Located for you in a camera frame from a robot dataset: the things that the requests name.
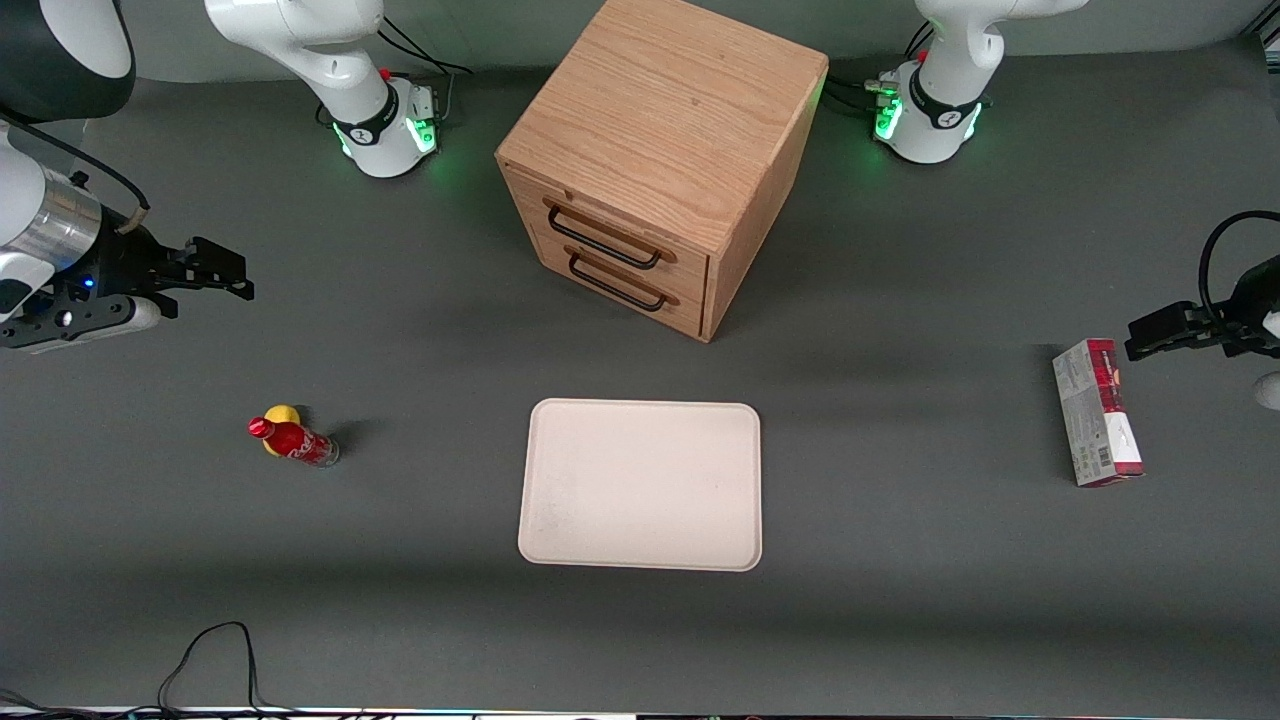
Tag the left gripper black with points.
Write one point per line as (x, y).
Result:
(1252, 303)

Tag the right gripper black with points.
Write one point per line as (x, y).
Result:
(127, 262)

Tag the red coke bottle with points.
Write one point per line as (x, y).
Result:
(300, 443)

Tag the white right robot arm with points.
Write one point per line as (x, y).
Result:
(300, 30)

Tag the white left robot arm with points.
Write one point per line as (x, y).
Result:
(955, 50)

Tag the beige rectangular tray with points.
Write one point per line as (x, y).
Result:
(640, 485)

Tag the red and grey carton box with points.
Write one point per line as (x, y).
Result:
(1095, 420)

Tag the yellow toy lemon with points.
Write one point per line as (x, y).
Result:
(281, 413)

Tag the wooden drawer front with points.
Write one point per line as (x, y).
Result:
(692, 318)
(692, 275)

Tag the wooden two-drawer cabinet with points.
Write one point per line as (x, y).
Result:
(670, 110)

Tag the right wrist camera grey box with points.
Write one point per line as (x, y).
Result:
(100, 318)

